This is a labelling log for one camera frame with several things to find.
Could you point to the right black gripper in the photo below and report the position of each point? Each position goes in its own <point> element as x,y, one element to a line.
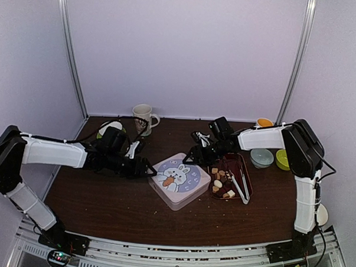
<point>194,150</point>

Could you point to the white bowl near right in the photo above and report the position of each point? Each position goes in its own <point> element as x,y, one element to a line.
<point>322,215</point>

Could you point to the lilac bunny tin lid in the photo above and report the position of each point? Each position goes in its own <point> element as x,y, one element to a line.
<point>172,173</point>

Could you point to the blue spiral patterned bowl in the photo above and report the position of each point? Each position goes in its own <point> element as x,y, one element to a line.
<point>261,158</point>

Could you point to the right aluminium frame post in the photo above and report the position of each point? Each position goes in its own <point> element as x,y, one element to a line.
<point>302,46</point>

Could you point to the front aluminium rail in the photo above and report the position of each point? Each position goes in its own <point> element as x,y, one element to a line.
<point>28,252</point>

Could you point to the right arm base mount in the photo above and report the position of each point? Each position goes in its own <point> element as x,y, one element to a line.
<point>286,254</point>

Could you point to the green saucer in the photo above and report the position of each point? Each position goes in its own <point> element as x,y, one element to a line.
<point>101,133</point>

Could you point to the white metal tongs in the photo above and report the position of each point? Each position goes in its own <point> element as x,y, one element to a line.
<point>239,178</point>

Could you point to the yellow green small bowl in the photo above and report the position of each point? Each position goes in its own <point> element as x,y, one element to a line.
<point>282,160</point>

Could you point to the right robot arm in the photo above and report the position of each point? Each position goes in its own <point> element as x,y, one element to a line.
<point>305,155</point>

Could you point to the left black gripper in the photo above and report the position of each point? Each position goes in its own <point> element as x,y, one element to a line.
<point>138,172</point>

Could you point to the white mug yellow inside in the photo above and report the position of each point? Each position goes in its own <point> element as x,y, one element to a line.
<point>263,122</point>

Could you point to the white bowl on saucer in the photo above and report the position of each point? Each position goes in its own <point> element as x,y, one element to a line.
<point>113,124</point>

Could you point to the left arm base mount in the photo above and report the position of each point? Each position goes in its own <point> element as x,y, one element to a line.
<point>63,245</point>

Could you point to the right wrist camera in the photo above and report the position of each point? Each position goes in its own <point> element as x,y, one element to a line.
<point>201,139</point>

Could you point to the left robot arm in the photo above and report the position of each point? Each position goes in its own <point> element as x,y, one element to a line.
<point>25,151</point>

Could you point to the aluminium frame post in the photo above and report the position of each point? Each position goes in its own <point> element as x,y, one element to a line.
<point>302,46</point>
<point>72,64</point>

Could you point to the lilac tin box with dividers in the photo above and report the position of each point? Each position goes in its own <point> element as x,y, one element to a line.
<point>179,199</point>

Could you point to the tall floral mug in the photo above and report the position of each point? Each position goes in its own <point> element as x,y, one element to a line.
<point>145,119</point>

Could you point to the red chocolate tray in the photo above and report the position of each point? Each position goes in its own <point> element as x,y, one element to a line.
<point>220,187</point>

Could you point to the left aluminium frame post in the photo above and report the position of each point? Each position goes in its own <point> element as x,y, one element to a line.
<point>72,64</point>

